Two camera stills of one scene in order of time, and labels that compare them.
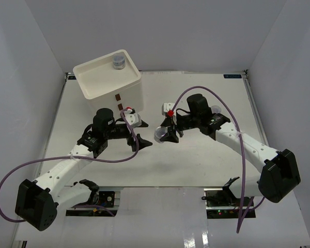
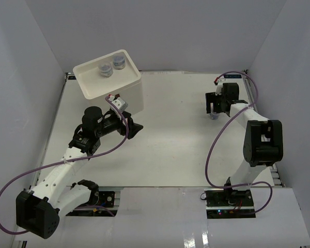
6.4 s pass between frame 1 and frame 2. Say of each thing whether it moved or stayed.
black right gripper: moved
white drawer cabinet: stayed
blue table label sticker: stayed
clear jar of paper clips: stayed
